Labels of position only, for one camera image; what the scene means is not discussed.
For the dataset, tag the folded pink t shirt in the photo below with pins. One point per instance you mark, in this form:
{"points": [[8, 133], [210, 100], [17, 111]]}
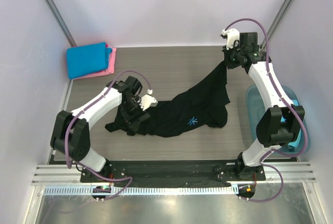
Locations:
{"points": [[109, 70]]}

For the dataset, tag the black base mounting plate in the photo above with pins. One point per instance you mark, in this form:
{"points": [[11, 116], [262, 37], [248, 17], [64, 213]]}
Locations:
{"points": [[182, 173]]}

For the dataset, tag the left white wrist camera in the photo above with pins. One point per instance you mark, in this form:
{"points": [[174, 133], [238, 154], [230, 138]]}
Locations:
{"points": [[147, 100]]}

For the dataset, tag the white slotted cable duct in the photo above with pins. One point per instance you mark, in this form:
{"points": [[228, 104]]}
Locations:
{"points": [[93, 191]]}

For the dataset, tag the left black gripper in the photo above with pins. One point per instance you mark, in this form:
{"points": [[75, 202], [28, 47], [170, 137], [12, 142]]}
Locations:
{"points": [[132, 121]]}

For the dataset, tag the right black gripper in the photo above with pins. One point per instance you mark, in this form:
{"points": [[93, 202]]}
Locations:
{"points": [[230, 61]]}

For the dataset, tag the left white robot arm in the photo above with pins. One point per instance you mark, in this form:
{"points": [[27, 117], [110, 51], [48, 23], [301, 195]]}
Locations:
{"points": [[71, 132]]}

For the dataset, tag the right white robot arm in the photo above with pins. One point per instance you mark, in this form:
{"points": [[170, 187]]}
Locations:
{"points": [[281, 122]]}

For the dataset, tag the right aluminium corner post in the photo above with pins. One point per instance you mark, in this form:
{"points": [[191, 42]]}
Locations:
{"points": [[278, 18]]}

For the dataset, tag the aluminium frame rail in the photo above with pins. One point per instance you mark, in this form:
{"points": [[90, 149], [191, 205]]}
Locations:
{"points": [[291, 172]]}

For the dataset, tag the aluminium corner post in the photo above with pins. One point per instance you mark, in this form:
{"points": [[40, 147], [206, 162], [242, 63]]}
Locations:
{"points": [[278, 18], [59, 19]]}

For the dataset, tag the black t shirt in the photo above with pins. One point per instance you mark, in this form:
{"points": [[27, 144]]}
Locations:
{"points": [[203, 104]]}

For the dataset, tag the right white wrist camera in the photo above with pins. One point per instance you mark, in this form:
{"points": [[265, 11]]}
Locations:
{"points": [[232, 37]]}

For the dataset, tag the left aluminium corner post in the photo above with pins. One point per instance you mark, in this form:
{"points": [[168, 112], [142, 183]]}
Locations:
{"points": [[59, 19]]}

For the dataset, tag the crumpled light blue t shirt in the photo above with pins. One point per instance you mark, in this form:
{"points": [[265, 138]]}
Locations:
{"points": [[295, 143]]}

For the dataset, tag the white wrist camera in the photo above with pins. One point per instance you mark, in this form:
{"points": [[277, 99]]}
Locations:
{"points": [[232, 37], [147, 100]]}

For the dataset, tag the folded blue t shirt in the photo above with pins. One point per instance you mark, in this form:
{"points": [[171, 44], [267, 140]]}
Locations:
{"points": [[87, 59]]}

